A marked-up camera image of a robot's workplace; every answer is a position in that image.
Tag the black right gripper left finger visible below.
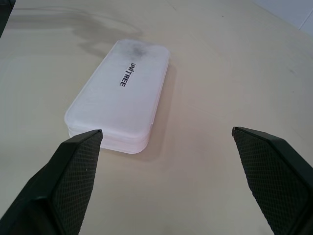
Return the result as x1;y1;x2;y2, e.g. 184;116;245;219
0;129;103;235

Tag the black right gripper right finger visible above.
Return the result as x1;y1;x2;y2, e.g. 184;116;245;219
231;126;313;235

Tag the white translucent plastic case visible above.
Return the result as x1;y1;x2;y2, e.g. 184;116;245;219
65;39;170;154

